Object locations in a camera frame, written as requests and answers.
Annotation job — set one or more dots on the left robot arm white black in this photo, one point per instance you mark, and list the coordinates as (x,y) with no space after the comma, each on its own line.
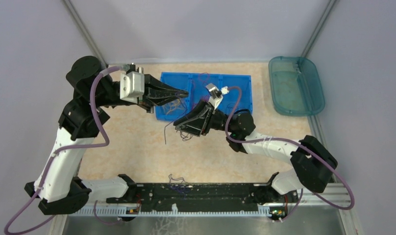
(95,87)

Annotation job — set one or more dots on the aluminium frame post left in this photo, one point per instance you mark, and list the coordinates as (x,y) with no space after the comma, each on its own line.
(84,32)

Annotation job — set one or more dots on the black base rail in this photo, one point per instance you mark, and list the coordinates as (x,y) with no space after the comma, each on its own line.
(210,197)

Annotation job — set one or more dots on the teal translucent plastic tray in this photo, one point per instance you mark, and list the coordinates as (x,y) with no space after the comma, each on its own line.
(295,86)

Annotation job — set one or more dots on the aluminium frame post right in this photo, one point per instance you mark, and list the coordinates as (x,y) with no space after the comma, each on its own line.
(331,4)

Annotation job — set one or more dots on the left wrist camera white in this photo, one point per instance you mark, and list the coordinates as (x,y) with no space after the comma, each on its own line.
(132,85)

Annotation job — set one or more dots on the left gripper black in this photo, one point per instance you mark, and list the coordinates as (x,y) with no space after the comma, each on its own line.
(154,88)

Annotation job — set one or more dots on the white slotted cable duct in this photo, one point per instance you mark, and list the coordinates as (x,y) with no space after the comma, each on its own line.
(128,211)

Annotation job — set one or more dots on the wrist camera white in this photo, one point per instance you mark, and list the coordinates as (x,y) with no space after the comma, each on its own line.
(132,85)
(216,94)

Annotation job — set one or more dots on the aluminium rail right side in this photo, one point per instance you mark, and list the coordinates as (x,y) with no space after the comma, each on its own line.
(335,192)

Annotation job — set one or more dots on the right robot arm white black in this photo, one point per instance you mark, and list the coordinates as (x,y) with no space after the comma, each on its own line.
(311,162)

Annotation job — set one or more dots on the aluminium frame post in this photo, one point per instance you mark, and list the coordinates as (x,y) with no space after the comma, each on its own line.
(84,32)
(331,4)

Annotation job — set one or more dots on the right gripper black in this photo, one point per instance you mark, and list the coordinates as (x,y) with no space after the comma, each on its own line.
(206,115)

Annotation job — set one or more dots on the blue three-compartment plastic bin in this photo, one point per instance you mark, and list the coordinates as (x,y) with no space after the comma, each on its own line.
(195,84)

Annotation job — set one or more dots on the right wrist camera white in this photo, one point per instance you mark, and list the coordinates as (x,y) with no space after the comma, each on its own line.
(216,94)

